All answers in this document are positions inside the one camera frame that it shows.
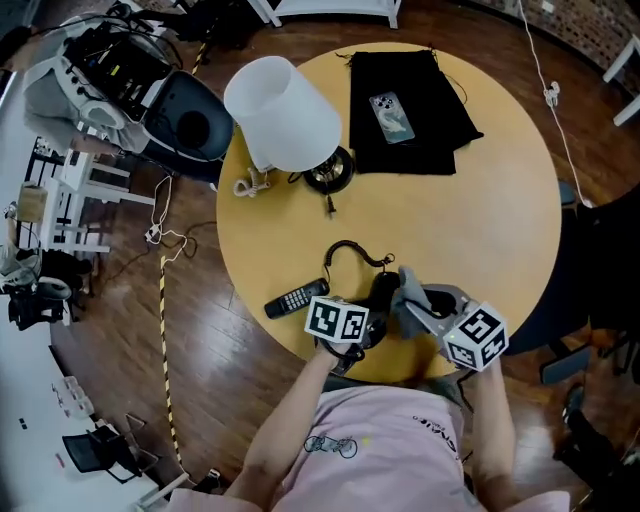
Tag yellow black floor tape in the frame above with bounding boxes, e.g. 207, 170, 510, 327
158, 254, 185, 466

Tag brown cardboard box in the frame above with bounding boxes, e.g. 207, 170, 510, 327
19, 182, 50, 222

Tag black telephone handset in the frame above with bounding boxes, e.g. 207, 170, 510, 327
263, 278, 331, 320

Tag black coiled phone cord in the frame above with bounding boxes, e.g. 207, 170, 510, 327
323, 239, 397, 282

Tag white hanging cable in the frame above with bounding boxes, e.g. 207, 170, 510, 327
517, 0, 595, 209

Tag person's right forearm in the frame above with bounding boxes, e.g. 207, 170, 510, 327
467, 359, 519, 501

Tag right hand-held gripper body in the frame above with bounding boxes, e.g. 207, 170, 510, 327
433, 298, 510, 372

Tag black office chair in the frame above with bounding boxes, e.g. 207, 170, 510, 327
504, 179, 640, 386

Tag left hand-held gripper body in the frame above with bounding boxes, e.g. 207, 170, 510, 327
304, 295, 371, 377

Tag white desk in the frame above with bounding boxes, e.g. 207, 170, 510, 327
37, 144, 156, 254

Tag person's left forearm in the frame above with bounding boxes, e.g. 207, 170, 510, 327
224, 349, 341, 506

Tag white shade table lamp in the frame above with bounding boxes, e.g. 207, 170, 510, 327
223, 55, 357, 195

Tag black lamp power cable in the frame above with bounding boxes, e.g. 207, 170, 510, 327
287, 169, 342, 221

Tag person's dark trousers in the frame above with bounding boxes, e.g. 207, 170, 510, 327
322, 372, 466, 401

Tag black fabric bag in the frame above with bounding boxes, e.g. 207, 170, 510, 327
344, 48, 485, 176

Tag person's pink shirt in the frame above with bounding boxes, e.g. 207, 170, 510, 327
169, 384, 571, 512

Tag white metal shelf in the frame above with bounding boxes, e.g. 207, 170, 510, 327
249, 0, 404, 30

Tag black swivel chair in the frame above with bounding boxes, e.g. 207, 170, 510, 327
7, 279, 76, 332

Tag black backpack rig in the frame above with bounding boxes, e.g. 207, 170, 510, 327
62, 19, 236, 176

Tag clear plastic containers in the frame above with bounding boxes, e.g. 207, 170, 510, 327
49, 377, 96, 420

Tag grey cloth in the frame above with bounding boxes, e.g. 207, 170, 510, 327
389, 266, 437, 342

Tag beige coiled cord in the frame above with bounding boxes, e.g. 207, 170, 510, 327
233, 167, 272, 199

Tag black mesh chair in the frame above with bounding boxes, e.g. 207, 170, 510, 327
62, 412, 162, 485

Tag smartphone with patterned case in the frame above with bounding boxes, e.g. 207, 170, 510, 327
368, 91, 417, 145

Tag white side table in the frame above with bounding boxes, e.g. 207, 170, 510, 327
602, 34, 640, 127

